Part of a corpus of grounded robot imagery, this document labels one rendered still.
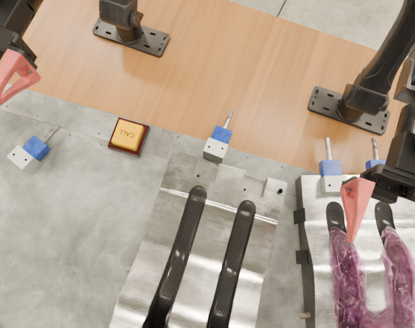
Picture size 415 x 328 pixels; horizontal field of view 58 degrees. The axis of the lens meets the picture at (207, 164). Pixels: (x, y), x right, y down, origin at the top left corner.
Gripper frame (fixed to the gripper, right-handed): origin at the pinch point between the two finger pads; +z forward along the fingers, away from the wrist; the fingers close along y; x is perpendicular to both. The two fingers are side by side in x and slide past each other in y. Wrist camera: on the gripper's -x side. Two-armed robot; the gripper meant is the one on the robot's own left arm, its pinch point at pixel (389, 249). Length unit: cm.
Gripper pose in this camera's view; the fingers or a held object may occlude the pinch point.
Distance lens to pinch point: 52.5
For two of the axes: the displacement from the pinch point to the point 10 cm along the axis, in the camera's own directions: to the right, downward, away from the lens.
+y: 9.3, 3.5, -0.8
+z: -3.6, 9.0, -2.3
